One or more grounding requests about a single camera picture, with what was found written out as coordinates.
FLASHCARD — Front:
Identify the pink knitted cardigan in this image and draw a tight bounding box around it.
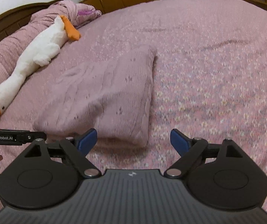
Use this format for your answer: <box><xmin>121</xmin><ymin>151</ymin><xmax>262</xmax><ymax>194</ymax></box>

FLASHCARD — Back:
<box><xmin>33</xmin><ymin>45</ymin><xmax>157</xmax><ymax>148</ymax></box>

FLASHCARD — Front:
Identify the rolled pink quilt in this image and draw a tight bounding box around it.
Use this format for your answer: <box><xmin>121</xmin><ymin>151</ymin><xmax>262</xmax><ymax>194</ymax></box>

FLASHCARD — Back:
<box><xmin>0</xmin><ymin>0</ymin><xmax>102</xmax><ymax>84</ymax></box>

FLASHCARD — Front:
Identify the white plush goose toy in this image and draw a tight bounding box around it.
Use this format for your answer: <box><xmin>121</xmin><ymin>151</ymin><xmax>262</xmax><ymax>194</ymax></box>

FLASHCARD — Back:
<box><xmin>0</xmin><ymin>15</ymin><xmax>81</xmax><ymax>115</ymax></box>

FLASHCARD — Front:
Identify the pink floral bedspread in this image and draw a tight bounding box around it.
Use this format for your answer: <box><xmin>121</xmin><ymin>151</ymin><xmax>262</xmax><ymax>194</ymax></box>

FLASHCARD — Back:
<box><xmin>0</xmin><ymin>0</ymin><xmax>267</xmax><ymax>210</ymax></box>

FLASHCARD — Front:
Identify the dark wooden headboard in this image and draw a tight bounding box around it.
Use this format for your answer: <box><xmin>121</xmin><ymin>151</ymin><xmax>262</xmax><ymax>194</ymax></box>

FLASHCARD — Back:
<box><xmin>0</xmin><ymin>0</ymin><xmax>63</xmax><ymax>41</ymax></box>

